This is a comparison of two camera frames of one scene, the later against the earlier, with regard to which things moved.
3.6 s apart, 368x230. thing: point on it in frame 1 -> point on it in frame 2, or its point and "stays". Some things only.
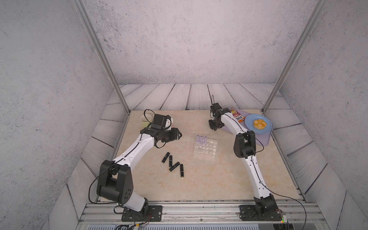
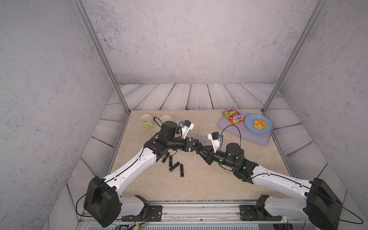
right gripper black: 211,125 -> 209,157
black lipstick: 181,170 stays
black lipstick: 165,157 stays
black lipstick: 174,166 stays
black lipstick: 170,161 stays
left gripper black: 174,134 -> 189,146
